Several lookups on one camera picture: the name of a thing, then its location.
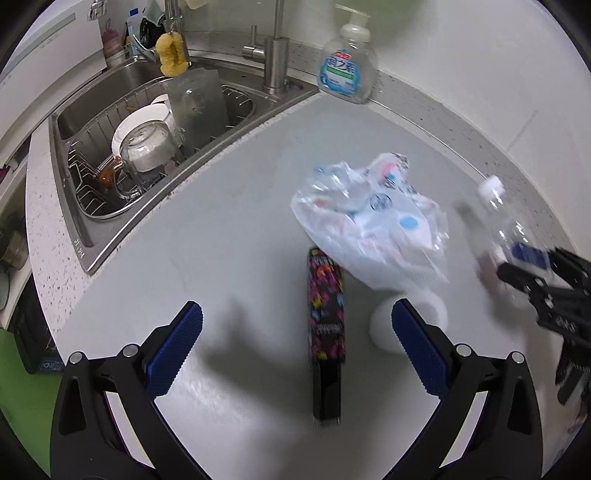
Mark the clear plastic water bottle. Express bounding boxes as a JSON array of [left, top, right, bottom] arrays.
[[454, 174, 555, 296]]

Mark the clear plastic bag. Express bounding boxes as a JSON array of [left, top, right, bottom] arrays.
[[290, 152, 449, 291]]

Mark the stainless steel kitchen sink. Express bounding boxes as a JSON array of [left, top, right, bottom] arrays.
[[50, 58, 318, 275]]

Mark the white foam tape roll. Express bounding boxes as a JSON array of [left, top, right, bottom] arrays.
[[368, 289, 451, 356]]

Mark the black colourful patterned box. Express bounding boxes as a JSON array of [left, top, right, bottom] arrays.
[[308, 247, 346, 425]]

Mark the black recycling bin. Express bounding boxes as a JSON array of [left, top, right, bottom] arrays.
[[9, 277, 64, 374]]

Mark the glass jar in sink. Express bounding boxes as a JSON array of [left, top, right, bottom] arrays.
[[120, 121, 185, 189]]

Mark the white plate in sink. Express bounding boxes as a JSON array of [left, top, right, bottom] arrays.
[[111, 103, 182, 156]]

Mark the clear glass container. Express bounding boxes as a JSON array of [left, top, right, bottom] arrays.
[[164, 68, 228, 156]]

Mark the hand soap pump bottle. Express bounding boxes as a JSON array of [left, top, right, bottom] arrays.
[[317, 4, 378, 104]]

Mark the yellow sponge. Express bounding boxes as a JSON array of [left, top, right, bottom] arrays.
[[155, 31, 189, 77]]

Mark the white dishwasher appliance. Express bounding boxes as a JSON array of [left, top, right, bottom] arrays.
[[1, 1, 106, 164]]

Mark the stainless steel faucet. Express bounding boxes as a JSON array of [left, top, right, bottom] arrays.
[[242, 0, 290, 95]]

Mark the wire dish rack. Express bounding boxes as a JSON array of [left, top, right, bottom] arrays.
[[67, 78, 256, 220]]

